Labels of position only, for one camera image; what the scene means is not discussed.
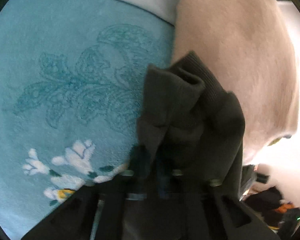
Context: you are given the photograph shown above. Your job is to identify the beige fuzzy garment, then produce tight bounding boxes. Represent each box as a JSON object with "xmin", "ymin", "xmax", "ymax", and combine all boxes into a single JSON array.
[{"xmin": 172, "ymin": 0, "xmax": 299, "ymax": 163}]

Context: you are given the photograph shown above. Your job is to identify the dark grey pants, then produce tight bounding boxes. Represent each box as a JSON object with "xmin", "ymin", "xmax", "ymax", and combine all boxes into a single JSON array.
[{"xmin": 137, "ymin": 52, "xmax": 245, "ymax": 198}]

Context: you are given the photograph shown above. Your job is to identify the teal floral blanket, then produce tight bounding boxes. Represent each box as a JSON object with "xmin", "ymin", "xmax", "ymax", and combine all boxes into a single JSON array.
[{"xmin": 0, "ymin": 0, "xmax": 174, "ymax": 239}]

